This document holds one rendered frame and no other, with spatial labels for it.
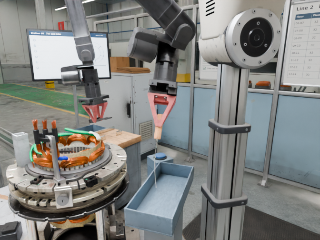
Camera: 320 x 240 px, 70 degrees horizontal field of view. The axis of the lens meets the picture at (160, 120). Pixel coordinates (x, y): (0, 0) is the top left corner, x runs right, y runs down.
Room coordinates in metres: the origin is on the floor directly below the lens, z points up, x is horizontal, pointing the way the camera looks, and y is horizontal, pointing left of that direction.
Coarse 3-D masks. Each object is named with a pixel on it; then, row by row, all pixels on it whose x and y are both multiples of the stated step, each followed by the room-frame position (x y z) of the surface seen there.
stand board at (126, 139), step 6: (108, 132) 0.96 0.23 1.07; (114, 132) 0.96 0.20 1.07; (126, 132) 0.96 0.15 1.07; (108, 138) 0.89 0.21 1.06; (114, 138) 0.89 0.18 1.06; (120, 138) 0.89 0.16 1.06; (126, 138) 0.89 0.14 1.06; (132, 138) 0.89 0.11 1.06; (138, 138) 0.91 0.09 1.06; (120, 144) 0.83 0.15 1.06; (126, 144) 0.85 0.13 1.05
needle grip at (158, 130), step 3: (159, 114) 0.53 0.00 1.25; (162, 114) 0.54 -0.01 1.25; (159, 117) 0.53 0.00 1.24; (156, 126) 0.52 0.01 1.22; (156, 129) 0.52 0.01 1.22; (159, 129) 0.52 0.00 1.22; (156, 132) 0.52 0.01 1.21; (159, 132) 0.52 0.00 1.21; (156, 135) 0.51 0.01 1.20; (159, 135) 0.51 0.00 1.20; (156, 138) 0.51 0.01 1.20; (159, 138) 0.51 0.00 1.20
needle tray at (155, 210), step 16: (160, 176) 0.65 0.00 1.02; (176, 176) 0.65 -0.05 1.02; (192, 176) 0.62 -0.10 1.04; (144, 192) 0.53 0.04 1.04; (160, 192) 0.56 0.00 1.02; (176, 192) 0.56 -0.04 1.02; (128, 208) 0.44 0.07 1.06; (144, 208) 0.49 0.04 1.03; (160, 208) 0.49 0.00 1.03; (176, 208) 0.43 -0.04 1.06; (128, 224) 0.43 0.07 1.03; (144, 224) 0.42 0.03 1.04; (160, 224) 0.41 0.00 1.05; (176, 224) 0.43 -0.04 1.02
